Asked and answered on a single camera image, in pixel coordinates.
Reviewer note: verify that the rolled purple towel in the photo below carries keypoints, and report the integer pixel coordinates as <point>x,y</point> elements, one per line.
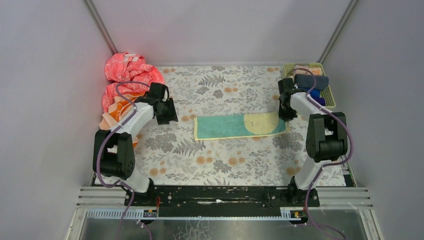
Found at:
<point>321,101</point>

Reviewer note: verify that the white slotted cable duct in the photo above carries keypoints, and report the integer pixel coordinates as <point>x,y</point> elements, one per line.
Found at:
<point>115,213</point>

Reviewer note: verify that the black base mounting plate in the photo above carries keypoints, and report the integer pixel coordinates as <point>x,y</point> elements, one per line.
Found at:
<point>222,201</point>

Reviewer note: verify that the rolled blue towel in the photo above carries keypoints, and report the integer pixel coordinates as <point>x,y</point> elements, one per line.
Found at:
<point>315,93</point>

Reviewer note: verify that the pale green plastic basket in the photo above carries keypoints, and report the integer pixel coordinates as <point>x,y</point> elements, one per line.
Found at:
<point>326,94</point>

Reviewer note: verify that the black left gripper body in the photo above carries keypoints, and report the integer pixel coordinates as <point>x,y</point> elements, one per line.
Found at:
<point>167,110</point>

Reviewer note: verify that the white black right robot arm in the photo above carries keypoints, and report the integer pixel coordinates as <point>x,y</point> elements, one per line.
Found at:
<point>326,137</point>

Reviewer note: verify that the yellow and teal towel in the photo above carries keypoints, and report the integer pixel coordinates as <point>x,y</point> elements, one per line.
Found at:
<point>238,126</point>

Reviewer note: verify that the orange and cream towel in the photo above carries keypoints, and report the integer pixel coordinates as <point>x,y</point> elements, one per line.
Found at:
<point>114,110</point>

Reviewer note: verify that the rolled peach patterned towel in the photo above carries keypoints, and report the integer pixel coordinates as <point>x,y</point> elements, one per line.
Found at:
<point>308,70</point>

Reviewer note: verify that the rolled dark grey towel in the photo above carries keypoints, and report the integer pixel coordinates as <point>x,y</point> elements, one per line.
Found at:
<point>314,82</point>

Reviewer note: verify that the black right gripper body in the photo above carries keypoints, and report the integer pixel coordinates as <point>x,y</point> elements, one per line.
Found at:
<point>286,110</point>

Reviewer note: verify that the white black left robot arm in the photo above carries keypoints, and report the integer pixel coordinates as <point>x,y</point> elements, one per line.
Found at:
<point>113,153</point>

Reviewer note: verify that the pink patterned towel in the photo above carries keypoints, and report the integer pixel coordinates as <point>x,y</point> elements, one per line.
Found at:
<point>130,74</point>

